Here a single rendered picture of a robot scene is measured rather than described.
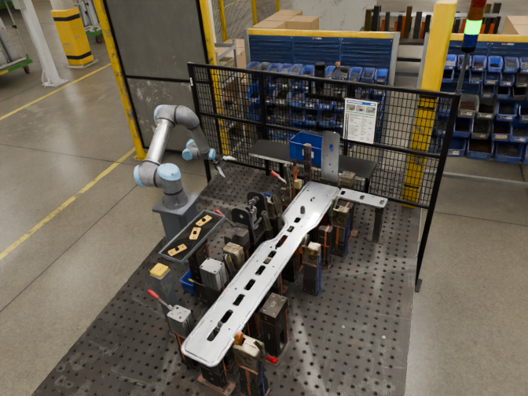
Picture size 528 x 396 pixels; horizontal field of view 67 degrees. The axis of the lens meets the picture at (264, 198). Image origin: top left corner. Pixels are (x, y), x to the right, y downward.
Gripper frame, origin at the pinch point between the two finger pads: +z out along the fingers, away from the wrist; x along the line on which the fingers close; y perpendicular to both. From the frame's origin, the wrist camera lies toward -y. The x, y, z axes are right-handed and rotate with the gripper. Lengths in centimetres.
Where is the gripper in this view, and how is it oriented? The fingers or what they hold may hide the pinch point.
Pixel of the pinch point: (230, 168)
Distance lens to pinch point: 291.3
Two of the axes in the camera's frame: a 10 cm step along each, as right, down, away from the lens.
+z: 8.5, 5.2, 0.7
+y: -0.3, 1.9, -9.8
